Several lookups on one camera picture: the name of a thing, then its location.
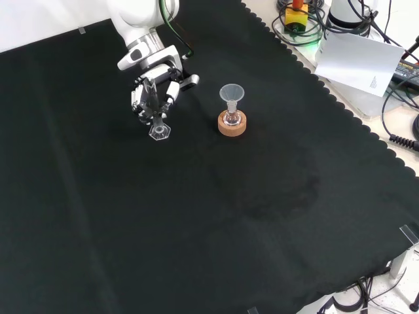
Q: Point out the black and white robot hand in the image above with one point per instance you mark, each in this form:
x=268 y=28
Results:
x=144 y=104

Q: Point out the clear glass graduated cylinder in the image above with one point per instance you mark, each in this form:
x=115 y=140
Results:
x=159 y=132

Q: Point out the clear plastic funnel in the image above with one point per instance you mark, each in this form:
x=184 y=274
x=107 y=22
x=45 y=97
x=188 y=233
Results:
x=231 y=92

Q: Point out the small glass round-bottom flask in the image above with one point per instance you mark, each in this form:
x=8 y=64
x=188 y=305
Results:
x=232 y=118

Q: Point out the clear tape piece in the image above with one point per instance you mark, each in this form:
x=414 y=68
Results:
x=253 y=310
x=82 y=30
x=410 y=233

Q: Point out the black table cloth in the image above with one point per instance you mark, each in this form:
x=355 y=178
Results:
x=196 y=229

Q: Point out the yellow stop button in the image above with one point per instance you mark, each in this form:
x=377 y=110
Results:
x=296 y=16

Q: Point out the white paper sheet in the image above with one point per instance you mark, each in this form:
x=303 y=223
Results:
x=357 y=62

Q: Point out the black power adapter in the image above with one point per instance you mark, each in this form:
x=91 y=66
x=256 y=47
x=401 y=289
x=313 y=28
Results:
x=407 y=72

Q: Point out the white table bracket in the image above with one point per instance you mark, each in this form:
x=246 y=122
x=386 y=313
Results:
x=404 y=261

